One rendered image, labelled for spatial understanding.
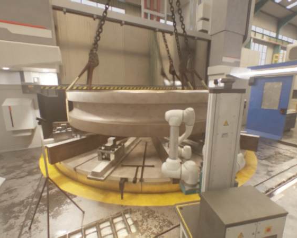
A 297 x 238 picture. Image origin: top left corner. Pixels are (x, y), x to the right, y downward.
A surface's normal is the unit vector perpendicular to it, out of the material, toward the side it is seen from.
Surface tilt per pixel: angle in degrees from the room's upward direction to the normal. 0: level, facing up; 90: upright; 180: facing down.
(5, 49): 90
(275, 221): 90
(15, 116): 90
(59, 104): 90
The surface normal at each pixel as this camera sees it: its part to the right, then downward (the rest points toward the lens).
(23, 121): 0.45, 0.18
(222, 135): 0.19, 0.19
